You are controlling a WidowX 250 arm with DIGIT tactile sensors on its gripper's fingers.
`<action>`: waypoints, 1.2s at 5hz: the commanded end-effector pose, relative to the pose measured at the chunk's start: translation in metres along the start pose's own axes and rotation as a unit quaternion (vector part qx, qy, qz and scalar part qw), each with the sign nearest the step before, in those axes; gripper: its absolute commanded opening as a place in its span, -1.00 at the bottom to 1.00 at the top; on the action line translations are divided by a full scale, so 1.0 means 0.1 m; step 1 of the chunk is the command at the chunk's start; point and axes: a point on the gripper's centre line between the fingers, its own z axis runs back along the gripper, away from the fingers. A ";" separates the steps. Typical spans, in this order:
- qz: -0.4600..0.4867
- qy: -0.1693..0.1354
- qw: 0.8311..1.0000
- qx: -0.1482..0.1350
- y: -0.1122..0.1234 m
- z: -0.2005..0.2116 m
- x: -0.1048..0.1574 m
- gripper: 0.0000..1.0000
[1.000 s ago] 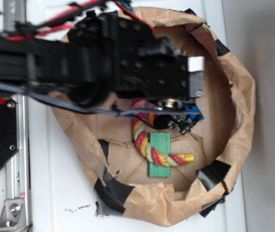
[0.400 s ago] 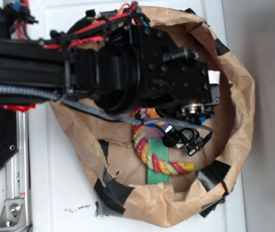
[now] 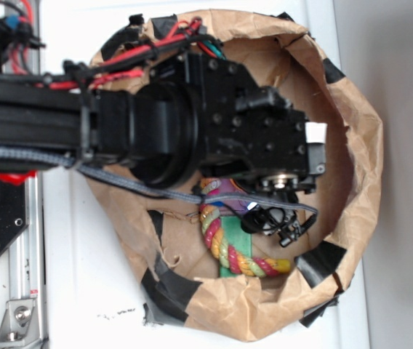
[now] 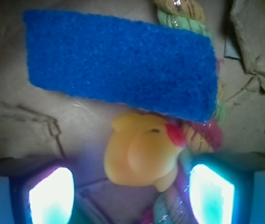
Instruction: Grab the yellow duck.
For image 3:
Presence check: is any green rectangular sponge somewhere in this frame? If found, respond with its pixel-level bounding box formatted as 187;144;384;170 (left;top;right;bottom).
219;216;252;278

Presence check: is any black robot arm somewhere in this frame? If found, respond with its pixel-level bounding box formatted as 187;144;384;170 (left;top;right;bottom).
0;52;326;191

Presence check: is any aluminium extrusion rail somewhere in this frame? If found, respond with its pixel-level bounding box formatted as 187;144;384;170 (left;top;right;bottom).
0;0;49;349

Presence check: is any red and black wire bundle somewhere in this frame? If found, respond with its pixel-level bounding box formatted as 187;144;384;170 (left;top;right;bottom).
33;17;225;92

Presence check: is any brown paper bag container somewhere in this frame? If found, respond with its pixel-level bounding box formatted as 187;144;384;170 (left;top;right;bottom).
89;9;383;342

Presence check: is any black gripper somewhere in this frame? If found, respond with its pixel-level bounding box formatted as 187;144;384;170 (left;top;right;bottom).
148;52;326;193

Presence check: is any metal corner bracket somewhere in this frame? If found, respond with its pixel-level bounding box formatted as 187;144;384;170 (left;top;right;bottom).
0;298;41;348

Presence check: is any multicolour twisted rope toy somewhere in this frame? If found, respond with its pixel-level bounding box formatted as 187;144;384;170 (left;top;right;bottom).
198;177;292;279

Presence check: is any grey braided cable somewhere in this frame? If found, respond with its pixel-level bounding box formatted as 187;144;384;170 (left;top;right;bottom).
0;143;320;219

